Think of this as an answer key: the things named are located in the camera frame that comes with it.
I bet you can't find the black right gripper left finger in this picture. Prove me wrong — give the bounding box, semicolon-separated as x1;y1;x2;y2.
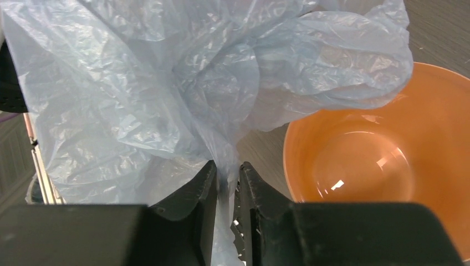
1;161;217;265

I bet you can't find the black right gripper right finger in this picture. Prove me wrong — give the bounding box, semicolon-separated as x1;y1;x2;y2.
236;162;463;265

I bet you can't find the light blue trash bag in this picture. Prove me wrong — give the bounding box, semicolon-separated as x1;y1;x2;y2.
1;1;413;265

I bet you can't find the orange round trash bin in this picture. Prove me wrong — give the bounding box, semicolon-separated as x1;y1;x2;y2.
283;63;469;262

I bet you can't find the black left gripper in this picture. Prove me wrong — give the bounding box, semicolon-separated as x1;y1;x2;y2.
1;41;28;113

